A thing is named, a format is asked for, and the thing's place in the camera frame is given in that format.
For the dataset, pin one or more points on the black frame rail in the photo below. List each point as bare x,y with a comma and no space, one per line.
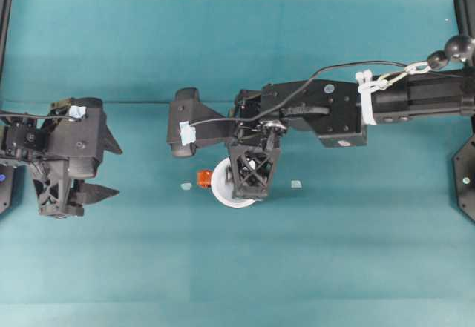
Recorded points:
465,12
4,15

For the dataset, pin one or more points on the silver carabiner clip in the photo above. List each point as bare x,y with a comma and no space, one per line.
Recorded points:
402,73

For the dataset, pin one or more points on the white paper cup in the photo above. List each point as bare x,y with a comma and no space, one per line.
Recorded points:
220,190

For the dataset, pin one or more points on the blue-green table cloth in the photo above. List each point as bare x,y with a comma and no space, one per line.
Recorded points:
237,267

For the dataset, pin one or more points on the small white paper scrap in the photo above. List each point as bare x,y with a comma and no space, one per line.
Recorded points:
296,184
186,187

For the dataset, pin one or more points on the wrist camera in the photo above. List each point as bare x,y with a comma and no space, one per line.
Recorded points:
182,108
81,138

